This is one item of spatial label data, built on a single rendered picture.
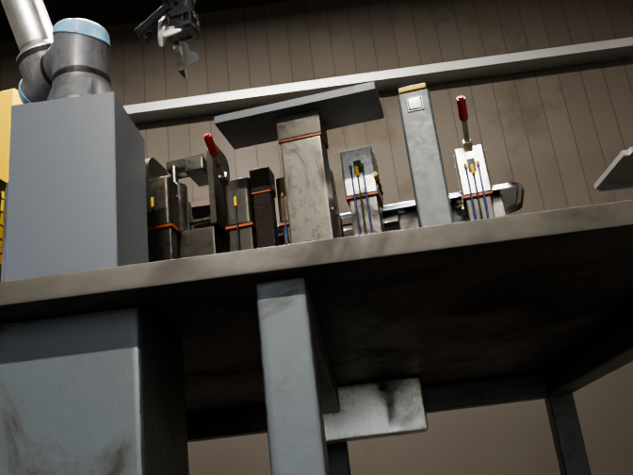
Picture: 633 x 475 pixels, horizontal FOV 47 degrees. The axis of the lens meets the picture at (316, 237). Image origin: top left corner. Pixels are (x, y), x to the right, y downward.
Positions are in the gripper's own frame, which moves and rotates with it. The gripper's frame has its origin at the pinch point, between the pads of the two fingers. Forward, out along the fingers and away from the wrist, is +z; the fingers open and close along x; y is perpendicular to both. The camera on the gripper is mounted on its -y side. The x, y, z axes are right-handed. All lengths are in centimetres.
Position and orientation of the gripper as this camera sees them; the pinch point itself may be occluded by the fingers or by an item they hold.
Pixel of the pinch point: (171, 64)
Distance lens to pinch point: 199.2
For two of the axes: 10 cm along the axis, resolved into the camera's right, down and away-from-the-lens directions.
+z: 1.1, 9.3, -3.4
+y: 9.7, -1.8, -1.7
